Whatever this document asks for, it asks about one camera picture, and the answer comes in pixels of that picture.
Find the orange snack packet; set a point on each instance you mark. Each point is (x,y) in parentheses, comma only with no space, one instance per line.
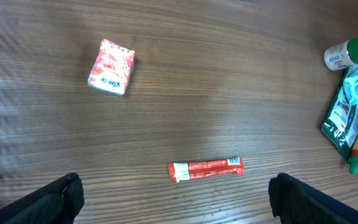
(112,68)

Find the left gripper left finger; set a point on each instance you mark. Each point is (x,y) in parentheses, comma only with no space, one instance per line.
(58,202)

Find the red snack bar wrapper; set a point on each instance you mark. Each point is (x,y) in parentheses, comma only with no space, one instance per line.
(200,170)

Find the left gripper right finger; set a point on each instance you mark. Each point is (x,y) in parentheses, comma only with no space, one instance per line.
(294,201)

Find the green lid spice jar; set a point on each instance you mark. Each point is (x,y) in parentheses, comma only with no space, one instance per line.
(342,55)

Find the green 3M gloves package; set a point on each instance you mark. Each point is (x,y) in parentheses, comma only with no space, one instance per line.
(341,122)

